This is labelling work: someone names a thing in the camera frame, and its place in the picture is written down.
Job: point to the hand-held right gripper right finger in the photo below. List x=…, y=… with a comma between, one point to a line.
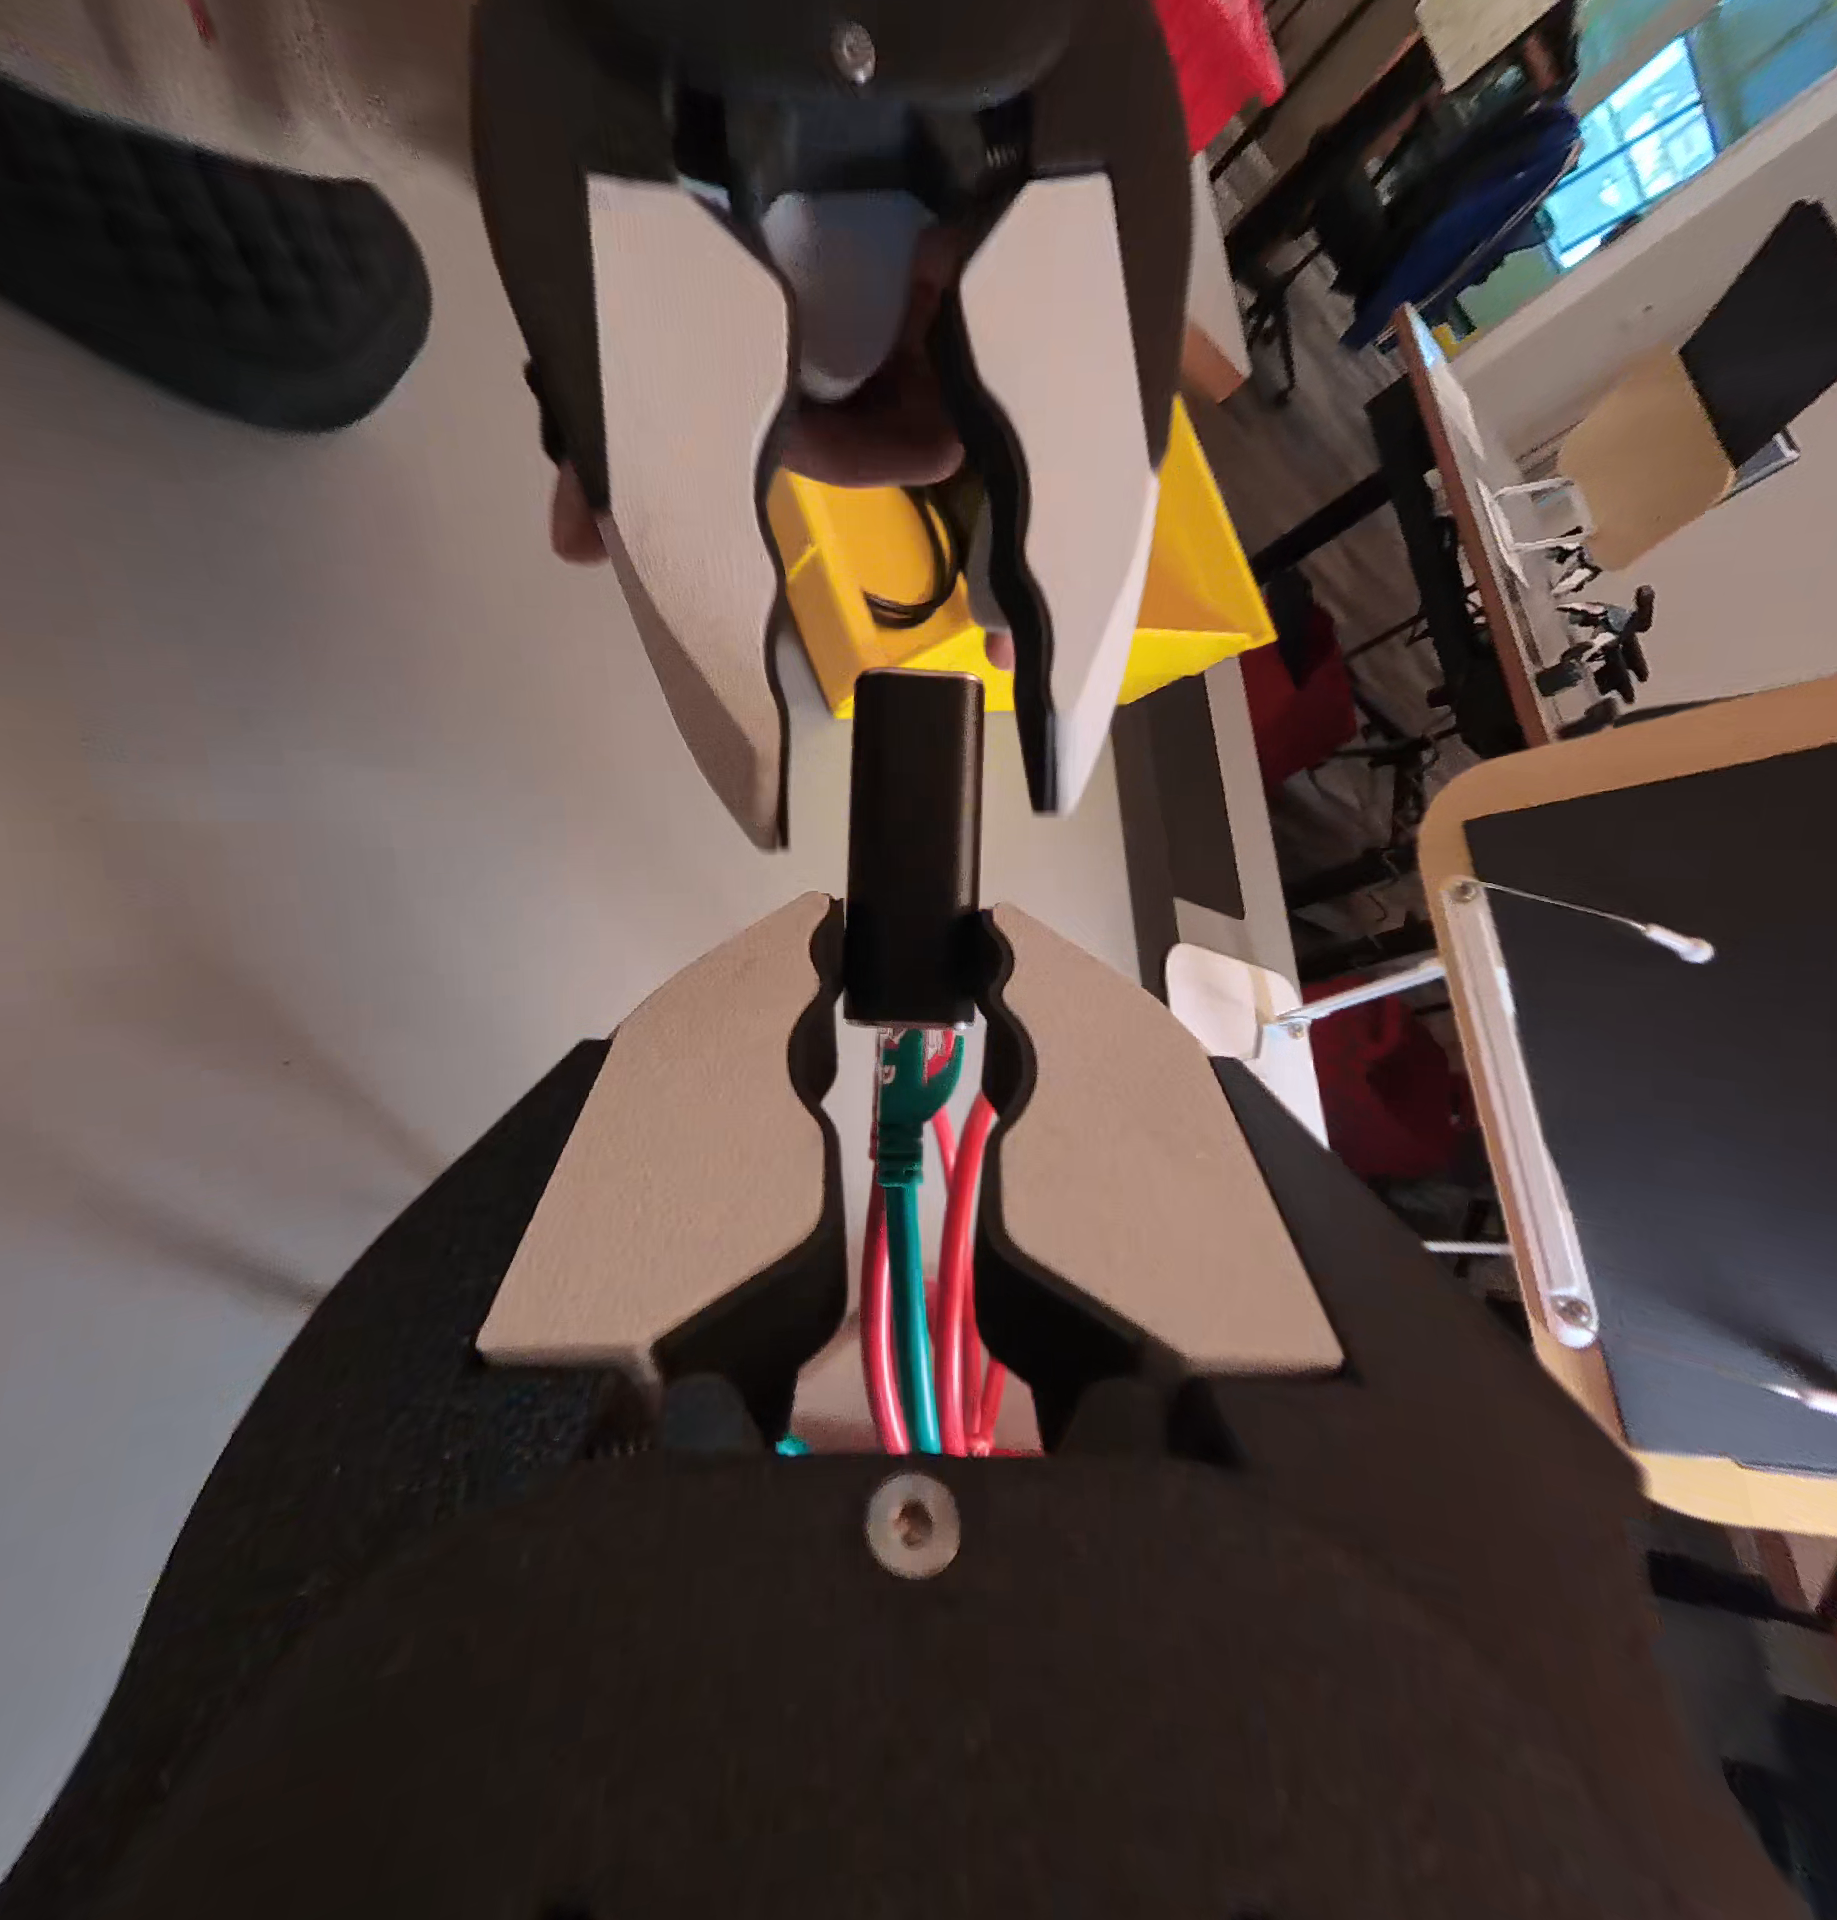
x=1144, y=1200

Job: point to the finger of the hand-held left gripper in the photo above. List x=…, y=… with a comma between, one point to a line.
x=1076, y=450
x=687, y=480

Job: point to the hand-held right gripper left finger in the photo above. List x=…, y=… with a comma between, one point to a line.
x=678, y=1185

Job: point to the yellow plastic bin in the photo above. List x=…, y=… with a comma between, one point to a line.
x=1204, y=586

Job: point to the black ethernet coupler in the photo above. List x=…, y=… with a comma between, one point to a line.
x=917, y=841

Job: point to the person's left hand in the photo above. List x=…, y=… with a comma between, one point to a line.
x=881, y=441

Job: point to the white rounded pad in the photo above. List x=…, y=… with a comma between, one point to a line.
x=1226, y=1020

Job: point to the red chair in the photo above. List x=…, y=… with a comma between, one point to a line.
x=1302, y=691
x=1384, y=1096

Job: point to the wooden background desk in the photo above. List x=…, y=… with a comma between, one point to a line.
x=1459, y=495

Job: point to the red plastic bin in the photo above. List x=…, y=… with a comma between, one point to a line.
x=1218, y=61

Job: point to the blue hanging garment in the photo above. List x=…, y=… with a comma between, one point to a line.
x=1474, y=210

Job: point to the black padded cushion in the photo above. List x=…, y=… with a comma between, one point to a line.
x=184, y=256

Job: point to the window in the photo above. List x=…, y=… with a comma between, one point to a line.
x=1624, y=151

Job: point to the black board with wooden frame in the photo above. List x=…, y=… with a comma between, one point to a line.
x=1683, y=1170

